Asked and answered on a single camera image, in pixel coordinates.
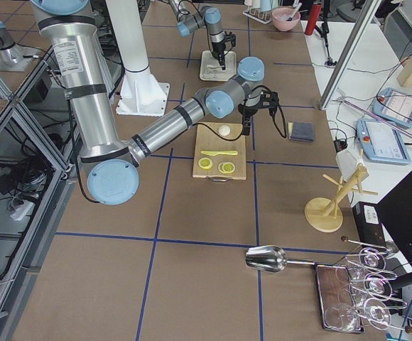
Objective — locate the red bottle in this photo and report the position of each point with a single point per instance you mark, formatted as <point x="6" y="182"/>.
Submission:
<point x="314" y="15"/>

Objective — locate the yellow plastic knife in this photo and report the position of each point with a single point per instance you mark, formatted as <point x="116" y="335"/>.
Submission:
<point x="219" y="153"/>

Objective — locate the upper lemon slice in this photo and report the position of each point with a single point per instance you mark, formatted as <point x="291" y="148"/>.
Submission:
<point x="205" y="163"/>

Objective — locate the pink bowl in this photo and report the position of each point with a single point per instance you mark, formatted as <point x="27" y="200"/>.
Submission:
<point x="284" y="19"/>

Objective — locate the yellow sponge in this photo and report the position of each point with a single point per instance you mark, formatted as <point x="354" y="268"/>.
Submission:
<point x="290" y="129"/>

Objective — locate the wooden mug tree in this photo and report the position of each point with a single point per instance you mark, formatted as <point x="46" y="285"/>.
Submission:
<point x="324" y="214"/>

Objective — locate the wine glass rack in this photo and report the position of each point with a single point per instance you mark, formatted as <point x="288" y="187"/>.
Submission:
<point x="356" y="291"/>

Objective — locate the teach pendant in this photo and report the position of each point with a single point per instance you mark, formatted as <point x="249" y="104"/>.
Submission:
<point x="381" y="143"/>
<point x="395" y="106"/>

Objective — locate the wooden cutting board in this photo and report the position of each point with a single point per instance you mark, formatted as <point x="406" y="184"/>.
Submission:
<point x="208" y="139"/>

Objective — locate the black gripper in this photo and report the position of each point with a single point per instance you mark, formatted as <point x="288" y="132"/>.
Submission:
<point x="217" y="46"/>
<point x="248" y="111"/>

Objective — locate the white bear tray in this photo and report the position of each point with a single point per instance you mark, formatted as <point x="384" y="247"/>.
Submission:
<point x="211" y="70"/>

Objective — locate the metal scoop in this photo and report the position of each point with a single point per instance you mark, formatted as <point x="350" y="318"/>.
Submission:
<point x="272" y="258"/>

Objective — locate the front lemon slice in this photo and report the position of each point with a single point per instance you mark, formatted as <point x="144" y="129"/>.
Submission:
<point x="226" y="167"/>

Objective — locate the lemon slice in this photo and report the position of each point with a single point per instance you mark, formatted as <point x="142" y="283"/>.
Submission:
<point x="226" y="167"/>
<point x="205" y="163"/>

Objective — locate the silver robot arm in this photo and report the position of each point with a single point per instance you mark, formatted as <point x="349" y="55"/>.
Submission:
<point x="190" y="18"/>
<point x="116" y="139"/>

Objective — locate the far teach pendant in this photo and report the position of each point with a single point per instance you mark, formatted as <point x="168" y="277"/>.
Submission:
<point x="395" y="106"/>

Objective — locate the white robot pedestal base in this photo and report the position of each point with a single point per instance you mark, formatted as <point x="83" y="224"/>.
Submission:
<point x="141" y="94"/>

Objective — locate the near teach pendant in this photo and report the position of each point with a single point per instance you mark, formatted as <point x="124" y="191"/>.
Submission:
<point x="381" y="143"/>

